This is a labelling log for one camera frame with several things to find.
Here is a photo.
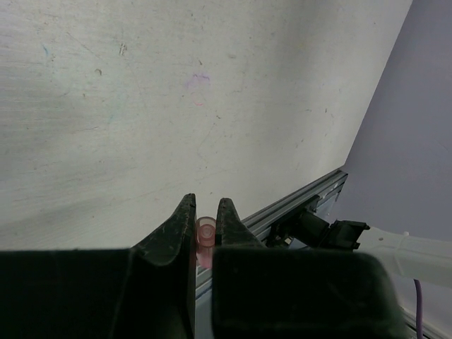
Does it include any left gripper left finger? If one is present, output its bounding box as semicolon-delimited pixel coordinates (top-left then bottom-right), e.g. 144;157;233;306
1;194;196;338

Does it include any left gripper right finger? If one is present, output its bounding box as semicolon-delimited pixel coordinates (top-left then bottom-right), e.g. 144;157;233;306
211;198;408;338

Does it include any clear pink pen cap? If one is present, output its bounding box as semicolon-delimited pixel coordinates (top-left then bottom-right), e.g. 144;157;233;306
195;217;216;269

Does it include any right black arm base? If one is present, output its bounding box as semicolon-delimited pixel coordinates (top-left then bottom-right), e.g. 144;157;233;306
266;204;330;248

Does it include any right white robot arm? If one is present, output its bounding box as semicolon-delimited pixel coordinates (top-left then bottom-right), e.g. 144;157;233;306
330;220;451;288

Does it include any aluminium table frame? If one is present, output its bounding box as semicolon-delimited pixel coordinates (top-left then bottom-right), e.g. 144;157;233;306
195;171;451;338

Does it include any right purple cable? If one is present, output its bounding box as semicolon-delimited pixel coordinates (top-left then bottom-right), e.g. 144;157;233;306
413;278;424;339

